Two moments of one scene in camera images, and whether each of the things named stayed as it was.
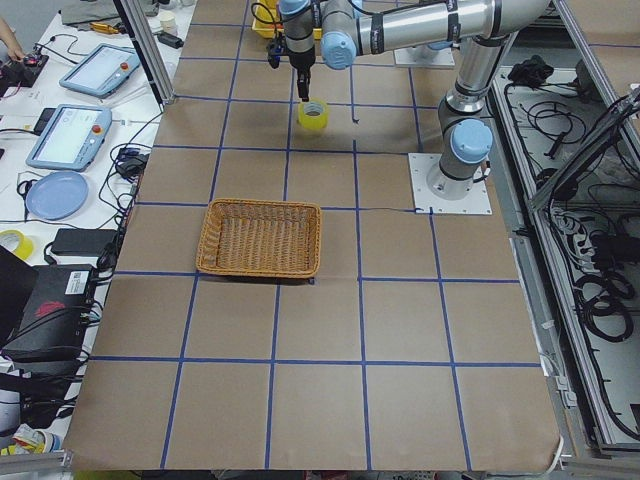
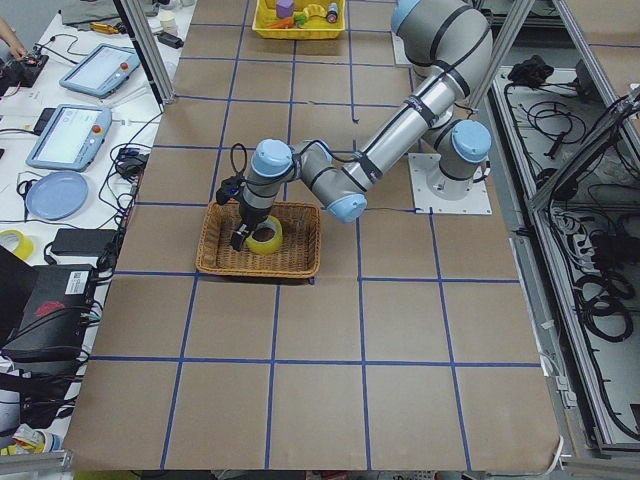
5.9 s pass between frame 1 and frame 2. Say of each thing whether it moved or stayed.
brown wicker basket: stayed
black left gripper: moved
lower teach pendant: stayed
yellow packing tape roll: moved
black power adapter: stayed
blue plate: stayed
